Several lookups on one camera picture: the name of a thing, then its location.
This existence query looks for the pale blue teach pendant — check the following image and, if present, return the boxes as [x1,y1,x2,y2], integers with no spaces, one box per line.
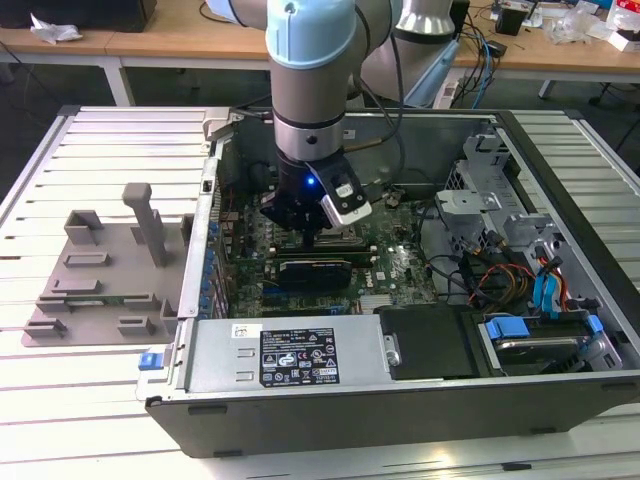
[404,39,464,109]

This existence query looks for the clear plastic bags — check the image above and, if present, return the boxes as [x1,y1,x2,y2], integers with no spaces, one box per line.
[547,4,614,46]

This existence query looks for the silver finned heatsink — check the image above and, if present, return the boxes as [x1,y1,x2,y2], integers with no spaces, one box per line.
[359,294,396,317]

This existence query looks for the hard disk blue carrier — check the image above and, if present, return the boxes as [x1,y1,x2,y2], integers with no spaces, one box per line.
[479,313,606,376]

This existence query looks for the white red cardboard box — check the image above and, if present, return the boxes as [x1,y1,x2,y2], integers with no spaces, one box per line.
[609,0,640,51]

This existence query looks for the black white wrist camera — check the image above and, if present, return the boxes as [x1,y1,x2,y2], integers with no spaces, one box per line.
[305,159,374,227]

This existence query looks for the grey power supply unit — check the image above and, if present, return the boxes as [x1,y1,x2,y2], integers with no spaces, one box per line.
[184,314,401,394]

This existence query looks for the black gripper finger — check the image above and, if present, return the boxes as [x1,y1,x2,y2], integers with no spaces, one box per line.
[260,192,311,247]
[309,204,334,247]

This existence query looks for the black container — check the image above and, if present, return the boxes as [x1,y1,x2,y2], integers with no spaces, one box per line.
[494,2,531,36]

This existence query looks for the RAM slot white clips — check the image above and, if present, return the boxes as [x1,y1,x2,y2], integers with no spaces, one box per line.
[269,246,376,254]
[269,255,378,266]

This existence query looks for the wooden desk white legs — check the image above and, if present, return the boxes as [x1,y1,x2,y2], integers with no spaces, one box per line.
[0,0,275,109]
[452,0,640,101]

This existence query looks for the green motherboard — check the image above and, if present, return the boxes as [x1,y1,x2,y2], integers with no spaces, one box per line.
[219,184,441,319]

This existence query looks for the blue flat data cable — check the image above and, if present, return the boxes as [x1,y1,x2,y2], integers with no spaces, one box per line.
[532,269,564,321]

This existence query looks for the black graphics card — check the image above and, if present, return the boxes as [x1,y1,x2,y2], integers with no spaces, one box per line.
[277,257,354,290]

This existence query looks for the yellow red wire bundle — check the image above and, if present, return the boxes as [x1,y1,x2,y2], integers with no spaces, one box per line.
[469,262,531,306]

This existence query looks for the CPU socket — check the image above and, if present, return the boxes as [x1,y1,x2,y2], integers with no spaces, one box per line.
[317,219,362,245]

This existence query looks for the silver drive cage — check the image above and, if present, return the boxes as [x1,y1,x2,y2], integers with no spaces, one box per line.
[433,127,571,261]

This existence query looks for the black plastic shroud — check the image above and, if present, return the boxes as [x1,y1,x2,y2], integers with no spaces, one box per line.
[374,304,489,381]

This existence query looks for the black silver PC case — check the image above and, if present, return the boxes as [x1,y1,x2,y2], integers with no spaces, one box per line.
[135,106,640,459]

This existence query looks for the black equipment box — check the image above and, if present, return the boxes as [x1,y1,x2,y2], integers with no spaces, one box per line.
[0,0,157,34]

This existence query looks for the grey parts rack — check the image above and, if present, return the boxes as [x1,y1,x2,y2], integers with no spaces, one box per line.
[19,182,196,349]

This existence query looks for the crumpled white paper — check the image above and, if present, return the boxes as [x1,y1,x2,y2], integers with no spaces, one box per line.
[29,12,85,46]

